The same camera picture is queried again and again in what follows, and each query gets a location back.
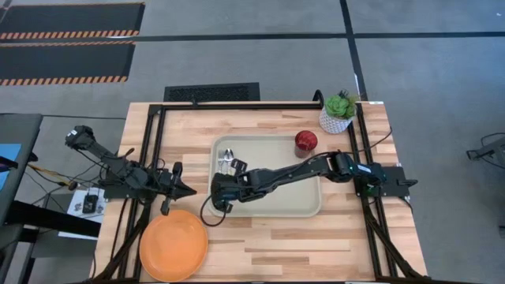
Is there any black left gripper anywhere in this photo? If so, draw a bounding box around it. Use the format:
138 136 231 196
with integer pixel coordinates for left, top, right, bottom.
155 161 197 216

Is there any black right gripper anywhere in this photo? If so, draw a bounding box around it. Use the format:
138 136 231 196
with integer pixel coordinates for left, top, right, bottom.
211 158 248 215

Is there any metal spoon with orange handle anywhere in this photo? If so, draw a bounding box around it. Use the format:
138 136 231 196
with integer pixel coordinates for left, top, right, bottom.
224 148 236 175

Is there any red textured plastic cup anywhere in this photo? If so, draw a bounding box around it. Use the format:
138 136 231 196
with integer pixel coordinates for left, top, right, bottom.
294 129 320 160

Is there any orange plastic plate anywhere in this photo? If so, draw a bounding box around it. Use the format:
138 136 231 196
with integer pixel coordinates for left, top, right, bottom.
138 209 209 283

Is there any beige plastic tray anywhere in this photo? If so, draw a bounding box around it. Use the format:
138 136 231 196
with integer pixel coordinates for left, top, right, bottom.
208 134 323 219

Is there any black floor grille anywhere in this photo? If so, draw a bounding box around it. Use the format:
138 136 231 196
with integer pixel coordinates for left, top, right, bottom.
163 81 261 103

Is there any small black device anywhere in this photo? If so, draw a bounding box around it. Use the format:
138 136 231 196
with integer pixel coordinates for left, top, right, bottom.
81 193 99 215

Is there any white paper sheet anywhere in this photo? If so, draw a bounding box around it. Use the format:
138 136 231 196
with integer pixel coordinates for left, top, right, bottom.
58 188 107 241

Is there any white triangle-patterned plant pot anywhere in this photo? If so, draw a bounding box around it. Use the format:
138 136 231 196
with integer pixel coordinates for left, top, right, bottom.
318 105 354 136

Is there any black beam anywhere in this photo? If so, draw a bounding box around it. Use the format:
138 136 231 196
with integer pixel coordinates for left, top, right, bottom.
6 200 102 239

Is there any green artificial plant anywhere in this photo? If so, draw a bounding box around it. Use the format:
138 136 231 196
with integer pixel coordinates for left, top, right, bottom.
324 90 358 121

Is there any gray side desk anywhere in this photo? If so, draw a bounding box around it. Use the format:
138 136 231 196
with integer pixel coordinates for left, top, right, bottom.
0 113 44 226

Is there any blue panel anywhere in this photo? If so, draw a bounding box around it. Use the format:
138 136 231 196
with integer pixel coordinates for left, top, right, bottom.
0 143 22 191

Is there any black hazard-striped floor mat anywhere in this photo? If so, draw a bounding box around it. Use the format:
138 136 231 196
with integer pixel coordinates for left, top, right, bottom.
0 40 137 88
0 2 146 41

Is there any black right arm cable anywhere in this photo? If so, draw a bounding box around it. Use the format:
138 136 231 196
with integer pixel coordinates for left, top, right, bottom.
199 194 230 228

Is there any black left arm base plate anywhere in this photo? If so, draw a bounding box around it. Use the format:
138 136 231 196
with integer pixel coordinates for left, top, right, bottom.
98 166 161 200

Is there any black metal table frame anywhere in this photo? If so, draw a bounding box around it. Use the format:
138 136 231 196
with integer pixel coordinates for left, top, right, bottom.
91 101 430 283

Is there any yellow cable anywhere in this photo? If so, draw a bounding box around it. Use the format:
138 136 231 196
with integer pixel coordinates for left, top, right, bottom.
26 163 74 187

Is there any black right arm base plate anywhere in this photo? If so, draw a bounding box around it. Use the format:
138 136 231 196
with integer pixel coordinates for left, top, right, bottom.
353 165 419 199

